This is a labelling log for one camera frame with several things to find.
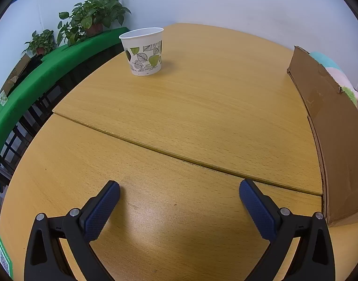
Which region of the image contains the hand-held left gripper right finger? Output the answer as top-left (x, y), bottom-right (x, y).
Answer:
top-left (239, 178), bottom-right (335, 281)

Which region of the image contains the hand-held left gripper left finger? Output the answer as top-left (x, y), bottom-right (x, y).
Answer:
top-left (24, 180), bottom-right (121, 281)

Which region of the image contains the brown cardboard box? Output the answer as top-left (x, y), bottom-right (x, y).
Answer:
top-left (286, 46), bottom-right (358, 228)

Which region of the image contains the wooden desktop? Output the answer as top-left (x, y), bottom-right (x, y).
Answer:
top-left (0, 23), bottom-right (358, 281)

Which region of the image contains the green sticker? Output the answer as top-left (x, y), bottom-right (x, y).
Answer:
top-left (0, 234), bottom-right (14, 278)

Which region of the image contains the green table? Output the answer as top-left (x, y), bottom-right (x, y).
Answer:
top-left (0, 27), bottom-right (129, 167)

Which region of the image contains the leaf print paper cup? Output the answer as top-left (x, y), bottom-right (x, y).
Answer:
top-left (119, 27), bottom-right (164, 77)

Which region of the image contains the teal plush toy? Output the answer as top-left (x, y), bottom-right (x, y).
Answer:
top-left (309, 51), bottom-right (358, 123)

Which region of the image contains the small cardboard box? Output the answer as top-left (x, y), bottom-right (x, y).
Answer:
top-left (0, 53), bottom-right (31, 97)

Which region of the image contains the small potted green plant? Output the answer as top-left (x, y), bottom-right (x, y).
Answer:
top-left (21, 30), bottom-right (57, 57)

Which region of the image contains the large potted green plant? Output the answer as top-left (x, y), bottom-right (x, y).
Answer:
top-left (57, 0), bottom-right (132, 47)

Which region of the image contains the black metal frame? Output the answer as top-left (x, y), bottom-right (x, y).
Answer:
top-left (0, 45), bottom-right (122, 194)

